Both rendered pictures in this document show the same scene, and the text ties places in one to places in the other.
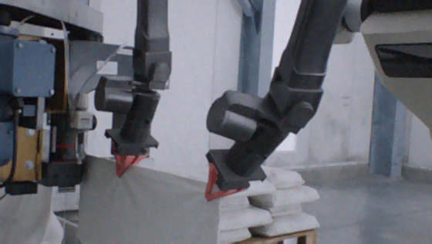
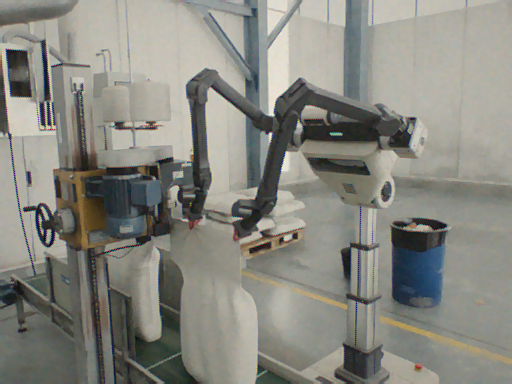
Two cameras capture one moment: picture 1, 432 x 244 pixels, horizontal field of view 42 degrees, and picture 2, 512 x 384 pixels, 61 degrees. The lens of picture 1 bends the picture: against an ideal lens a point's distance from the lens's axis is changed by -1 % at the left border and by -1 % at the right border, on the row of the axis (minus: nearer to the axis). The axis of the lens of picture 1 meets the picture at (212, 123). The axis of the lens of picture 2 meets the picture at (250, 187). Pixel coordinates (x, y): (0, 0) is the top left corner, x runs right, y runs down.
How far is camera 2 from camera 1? 0.76 m
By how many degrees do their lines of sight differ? 6
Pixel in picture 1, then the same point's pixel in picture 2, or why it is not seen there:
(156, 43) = (204, 169)
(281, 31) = (274, 87)
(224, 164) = (240, 227)
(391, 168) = not seen: hidden behind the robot
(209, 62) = (224, 116)
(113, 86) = (186, 191)
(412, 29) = (322, 152)
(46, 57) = (157, 186)
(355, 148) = not seen: hidden behind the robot
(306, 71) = (269, 191)
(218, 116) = (236, 210)
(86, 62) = (168, 174)
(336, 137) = not seen: hidden behind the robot
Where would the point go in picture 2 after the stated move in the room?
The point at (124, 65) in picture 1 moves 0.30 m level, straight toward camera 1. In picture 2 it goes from (186, 171) to (190, 179)
